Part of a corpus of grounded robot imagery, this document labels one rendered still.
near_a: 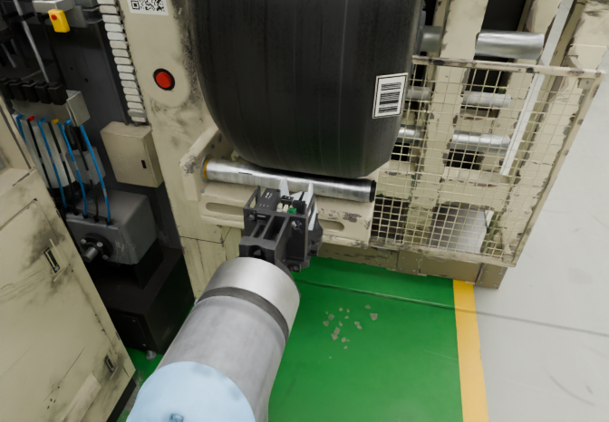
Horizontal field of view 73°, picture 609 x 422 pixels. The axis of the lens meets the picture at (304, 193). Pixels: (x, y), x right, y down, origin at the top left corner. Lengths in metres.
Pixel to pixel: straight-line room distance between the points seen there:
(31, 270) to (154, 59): 0.52
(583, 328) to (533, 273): 0.28
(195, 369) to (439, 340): 1.45
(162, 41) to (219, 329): 0.62
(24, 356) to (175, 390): 0.83
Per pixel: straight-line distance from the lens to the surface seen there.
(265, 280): 0.38
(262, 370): 0.34
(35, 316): 1.11
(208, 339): 0.34
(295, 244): 0.46
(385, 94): 0.55
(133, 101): 0.97
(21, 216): 1.01
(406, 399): 1.57
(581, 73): 1.25
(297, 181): 0.80
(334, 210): 0.81
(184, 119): 0.91
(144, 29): 0.86
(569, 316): 1.99
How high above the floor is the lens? 1.39
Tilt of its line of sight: 38 degrees down
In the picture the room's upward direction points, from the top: straight up
